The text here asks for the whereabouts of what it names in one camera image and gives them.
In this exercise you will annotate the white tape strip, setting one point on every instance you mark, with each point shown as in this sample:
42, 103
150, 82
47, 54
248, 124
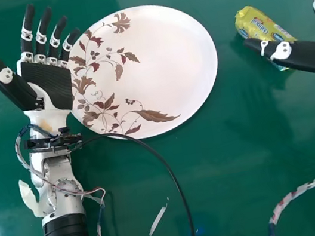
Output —
158, 221

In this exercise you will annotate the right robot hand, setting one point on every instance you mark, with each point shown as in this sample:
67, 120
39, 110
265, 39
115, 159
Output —
307, 56

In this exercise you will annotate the white plate brown leaf pattern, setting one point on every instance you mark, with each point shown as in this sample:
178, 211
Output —
160, 63

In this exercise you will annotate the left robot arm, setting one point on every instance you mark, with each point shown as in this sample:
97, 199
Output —
66, 206

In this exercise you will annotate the yellow-green biscuit packet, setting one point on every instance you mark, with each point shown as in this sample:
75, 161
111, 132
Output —
256, 24

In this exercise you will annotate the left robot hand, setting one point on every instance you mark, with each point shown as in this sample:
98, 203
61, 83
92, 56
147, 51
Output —
48, 81

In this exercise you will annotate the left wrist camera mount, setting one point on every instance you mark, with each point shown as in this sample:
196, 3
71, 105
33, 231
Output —
46, 142

